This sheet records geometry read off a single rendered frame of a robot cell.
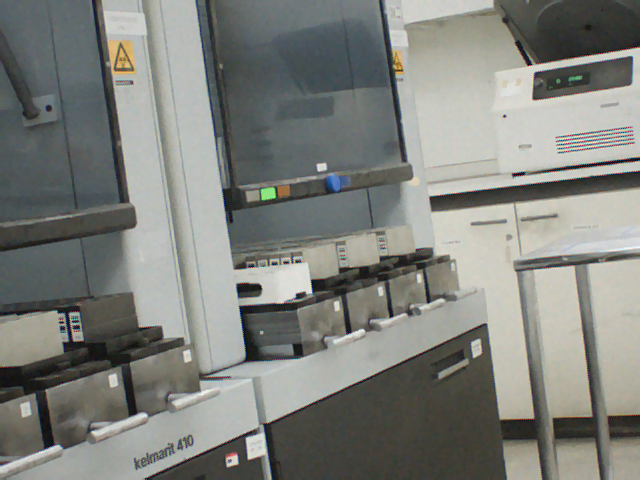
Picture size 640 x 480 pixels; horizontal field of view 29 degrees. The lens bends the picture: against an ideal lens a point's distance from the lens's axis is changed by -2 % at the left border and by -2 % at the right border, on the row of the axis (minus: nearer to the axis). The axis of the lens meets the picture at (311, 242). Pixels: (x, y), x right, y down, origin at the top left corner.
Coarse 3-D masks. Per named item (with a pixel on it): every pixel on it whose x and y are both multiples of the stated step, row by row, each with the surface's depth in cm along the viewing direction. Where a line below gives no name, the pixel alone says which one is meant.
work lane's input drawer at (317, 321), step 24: (240, 312) 191; (264, 312) 188; (288, 312) 185; (312, 312) 188; (336, 312) 194; (264, 336) 188; (288, 336) 186; (312, 336) 187; (336, 336) 189; (360, 336) 191
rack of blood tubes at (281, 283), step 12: (300, 264) 194; (240, 276) 191; (252, 276) 190; (264, 276) 188; (276, 276) 188; (288, 276) 190; (300, 276) 193; (264, 288) 189; (276, 288) 188; (288, 288) 190; (300, 288) 193; (240, 300) 191; (252, 300) 190; (264, 300) 189; (276, 300) 188
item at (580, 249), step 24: (576, 240) 220; (600, 240) 212; (624, 240) 206; (528, 264) 199; (552, 264) 197; (576, 264) 196; (528, 288) 199; (528, 312) 200; (528, 336) 200; (528, 360) 201; (600, 360) 240; (600, 384) 239; (600, 408) 239; (552, 432) 201; (600, 432) 240; (552, 456) 201; (600, 456) 240
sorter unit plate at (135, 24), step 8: (112, 16) 167; (120, 16) 169; (128, 16) 170; (136, 16) 172; (144, 16) 173; (112, 24) 167; (120, 24) 169; (128, 24) 170; (136, 24) 172; (144, 24) 173; (112, 32) 167; (120, 32) 168; (128, 32) 170; (136, 32) 172; (144, 32) 173
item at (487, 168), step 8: (488, 160) 484; (496, 160) 481; (424, 168) 498; (432, 168) 495; (440, 168) 493; (448, 168) 492; (456, 168) 490; (464, 168) 488; (472, 168) 487; (480, 168) 485; (488, 168) 483; (496, 168) 482; (432, 176) 495; (440, 176) 494; (448, 176) 492; (456, 176) 490; (464, 176) 489; (472, 176) 487; (480, 176) 485; (488, 176) 483
